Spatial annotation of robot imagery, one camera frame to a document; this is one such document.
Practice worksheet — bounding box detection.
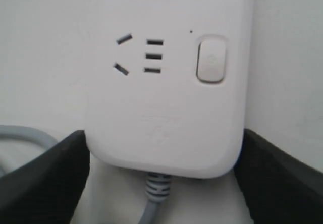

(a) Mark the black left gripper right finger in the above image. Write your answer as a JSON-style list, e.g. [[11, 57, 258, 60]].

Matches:
[[234, 129, 322, 223]]

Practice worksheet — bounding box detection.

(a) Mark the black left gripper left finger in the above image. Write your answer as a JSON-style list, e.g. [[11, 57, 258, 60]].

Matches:
[[1, 130, 90, 223]]

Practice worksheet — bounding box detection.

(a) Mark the white five-outlet power strip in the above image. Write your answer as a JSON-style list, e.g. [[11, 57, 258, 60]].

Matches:
[[84, 0, 254, 179]]

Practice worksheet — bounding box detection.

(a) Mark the grey power cord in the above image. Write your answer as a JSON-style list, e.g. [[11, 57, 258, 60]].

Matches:
[[0, 125, 173, 224]]

